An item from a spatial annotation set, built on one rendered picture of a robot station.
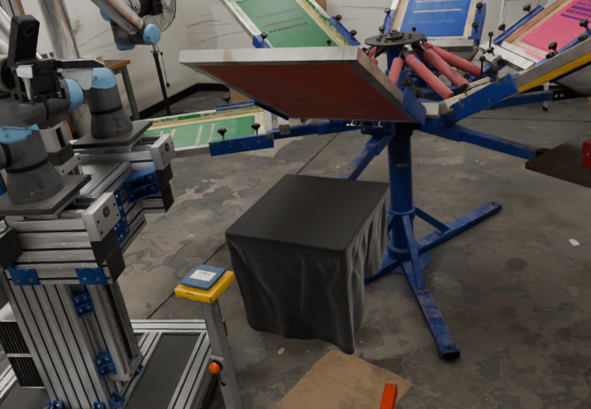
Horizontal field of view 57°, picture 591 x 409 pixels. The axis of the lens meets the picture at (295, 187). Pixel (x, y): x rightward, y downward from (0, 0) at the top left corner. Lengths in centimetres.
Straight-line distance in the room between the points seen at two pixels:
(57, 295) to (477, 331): 189
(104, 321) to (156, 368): 46
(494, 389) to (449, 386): 18
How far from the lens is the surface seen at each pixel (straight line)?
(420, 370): 264
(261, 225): 188
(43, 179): 168
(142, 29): 219
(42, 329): 228
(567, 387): 267
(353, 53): 148
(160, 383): 249
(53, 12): 213
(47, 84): 118
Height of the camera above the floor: 186
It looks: 25 degrees down
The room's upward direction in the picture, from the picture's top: 8 degrees counter-clockwise
